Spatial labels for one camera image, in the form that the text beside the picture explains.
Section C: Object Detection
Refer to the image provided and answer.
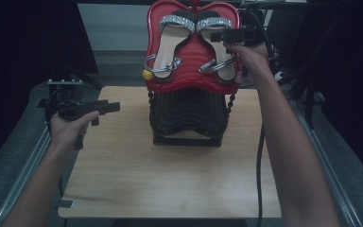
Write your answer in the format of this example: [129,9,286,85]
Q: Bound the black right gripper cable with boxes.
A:
[248,10,277,227]

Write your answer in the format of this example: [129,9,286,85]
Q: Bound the grey panel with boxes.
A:
[77,3,153,52]

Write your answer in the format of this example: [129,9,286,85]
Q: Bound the black silver high-heeled sandal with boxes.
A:
[196,10,241,83]
[143,9,197,83]

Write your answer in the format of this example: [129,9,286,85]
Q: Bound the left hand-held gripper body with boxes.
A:
[45,79,110,128]

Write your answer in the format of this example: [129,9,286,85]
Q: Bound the aluminium floor rail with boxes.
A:
[291,97,363,227]
[0,94,73,227]

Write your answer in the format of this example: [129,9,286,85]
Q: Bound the person's right hand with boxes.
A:
[224,42,272,87]

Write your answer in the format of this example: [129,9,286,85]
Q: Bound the white power strip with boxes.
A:
[273,70,287,83]

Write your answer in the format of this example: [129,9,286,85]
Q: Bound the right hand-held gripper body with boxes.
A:
[222,0,286,49]

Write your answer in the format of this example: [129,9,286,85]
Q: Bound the person's left hand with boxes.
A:
[49,110,100,149]

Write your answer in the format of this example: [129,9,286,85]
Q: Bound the red and black shoe rack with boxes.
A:
[142,0,246,148]

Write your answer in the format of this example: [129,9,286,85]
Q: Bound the white metal desk leg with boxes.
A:
[263,9,274,27]

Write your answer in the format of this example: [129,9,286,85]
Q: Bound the black curtain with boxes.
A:
[264,0,363,181]
[0,0,99,175]

